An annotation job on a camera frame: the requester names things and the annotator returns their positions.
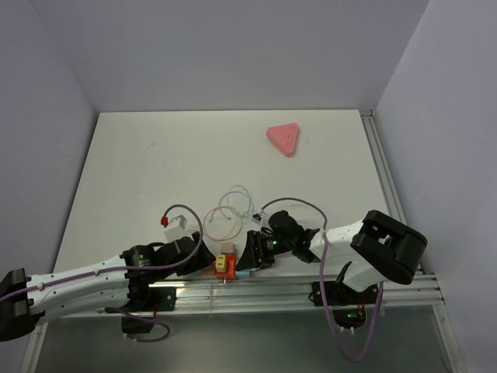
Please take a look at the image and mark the pink thin cable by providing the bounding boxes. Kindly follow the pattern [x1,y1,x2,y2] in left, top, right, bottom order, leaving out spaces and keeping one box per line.
[202,205,244,244]

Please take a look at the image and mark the aluminium rail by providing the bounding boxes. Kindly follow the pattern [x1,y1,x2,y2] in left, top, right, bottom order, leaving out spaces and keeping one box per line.
[45,275,444,319]
[360,109,443,296]

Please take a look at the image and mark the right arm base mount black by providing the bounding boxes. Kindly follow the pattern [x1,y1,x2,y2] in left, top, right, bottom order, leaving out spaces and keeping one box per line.
[324,281,379,329]

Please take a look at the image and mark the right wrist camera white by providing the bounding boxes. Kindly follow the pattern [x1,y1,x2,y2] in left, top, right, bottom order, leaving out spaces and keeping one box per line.
[251,210,269,227]

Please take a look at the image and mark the aluminium front rail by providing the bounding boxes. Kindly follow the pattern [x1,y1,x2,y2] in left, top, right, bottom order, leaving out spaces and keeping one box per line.
[45,275,444,319]

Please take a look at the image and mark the light blue thin cable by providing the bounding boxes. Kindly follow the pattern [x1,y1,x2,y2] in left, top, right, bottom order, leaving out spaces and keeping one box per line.
[218,185,257,221]

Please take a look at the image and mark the red cube socket adapter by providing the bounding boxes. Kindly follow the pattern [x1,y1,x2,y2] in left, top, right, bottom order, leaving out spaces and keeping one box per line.
[216,255,237,283]

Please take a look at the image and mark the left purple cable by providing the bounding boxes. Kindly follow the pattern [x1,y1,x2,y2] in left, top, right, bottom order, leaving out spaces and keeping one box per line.
[0,204,205,345]

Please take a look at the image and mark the purple cable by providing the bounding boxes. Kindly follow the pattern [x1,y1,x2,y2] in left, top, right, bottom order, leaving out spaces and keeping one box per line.
[0,204,205,345]
[259,197,385,363]

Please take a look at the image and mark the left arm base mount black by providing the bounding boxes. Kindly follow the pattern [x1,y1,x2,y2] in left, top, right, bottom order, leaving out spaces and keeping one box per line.
[104,287,176,343]

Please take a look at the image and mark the pink charger block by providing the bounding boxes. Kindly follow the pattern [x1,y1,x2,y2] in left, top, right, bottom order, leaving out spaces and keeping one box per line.
[221,242,236,255]

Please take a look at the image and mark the blue plug adapter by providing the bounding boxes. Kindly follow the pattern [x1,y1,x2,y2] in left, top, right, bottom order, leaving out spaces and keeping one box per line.
[236,270,251,278]

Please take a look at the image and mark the yellow plug adapter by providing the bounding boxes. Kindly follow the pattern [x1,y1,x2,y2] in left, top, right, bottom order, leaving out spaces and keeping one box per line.
[214,253,228,273]

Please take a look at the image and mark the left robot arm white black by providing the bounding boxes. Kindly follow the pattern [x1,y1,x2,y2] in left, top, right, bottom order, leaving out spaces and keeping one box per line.
[1,233,215,341]

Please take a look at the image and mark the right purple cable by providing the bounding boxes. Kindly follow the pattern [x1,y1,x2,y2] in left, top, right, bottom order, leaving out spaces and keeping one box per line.
[259,197,385,363]

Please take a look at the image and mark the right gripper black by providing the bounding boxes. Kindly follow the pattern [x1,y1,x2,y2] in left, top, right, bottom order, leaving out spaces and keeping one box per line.
[235,228,294,271]

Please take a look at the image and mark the aluminium right side rail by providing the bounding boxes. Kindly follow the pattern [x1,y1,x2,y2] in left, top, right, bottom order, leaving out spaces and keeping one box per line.
[360,109,443,296]

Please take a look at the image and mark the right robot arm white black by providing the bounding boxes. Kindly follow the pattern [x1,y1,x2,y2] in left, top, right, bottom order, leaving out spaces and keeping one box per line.
[236,210,428,303]

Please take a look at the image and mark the pink triangular power strip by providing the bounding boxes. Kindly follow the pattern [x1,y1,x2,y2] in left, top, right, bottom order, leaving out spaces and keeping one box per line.
[266,123,299,158]

